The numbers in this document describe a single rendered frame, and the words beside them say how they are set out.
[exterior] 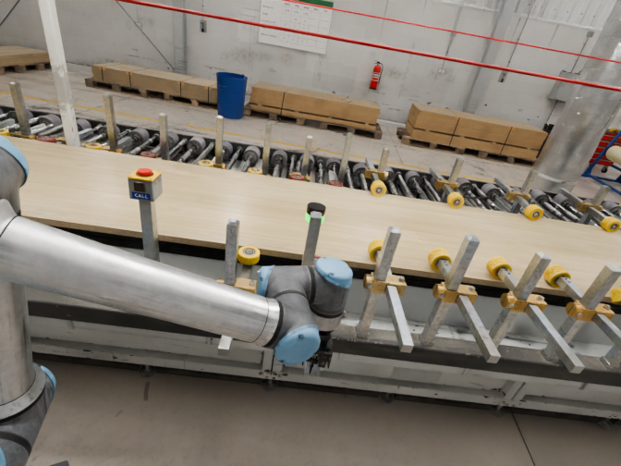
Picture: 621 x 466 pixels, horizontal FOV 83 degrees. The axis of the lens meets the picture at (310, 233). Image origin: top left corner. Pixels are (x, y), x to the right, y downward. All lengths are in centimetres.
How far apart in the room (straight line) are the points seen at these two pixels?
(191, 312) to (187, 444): 133
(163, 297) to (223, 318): 10
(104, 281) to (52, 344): 159
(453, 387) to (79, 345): 189
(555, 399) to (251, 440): 160
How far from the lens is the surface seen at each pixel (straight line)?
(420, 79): 830
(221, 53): 849
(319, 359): 96
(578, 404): 252
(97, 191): 179
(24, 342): 94
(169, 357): 195
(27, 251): 58
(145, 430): 195
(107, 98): 235
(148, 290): 58
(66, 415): 208
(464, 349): 152
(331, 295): 81
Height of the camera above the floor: 166
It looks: 30 degrees down
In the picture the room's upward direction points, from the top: 10 degrees clockwise
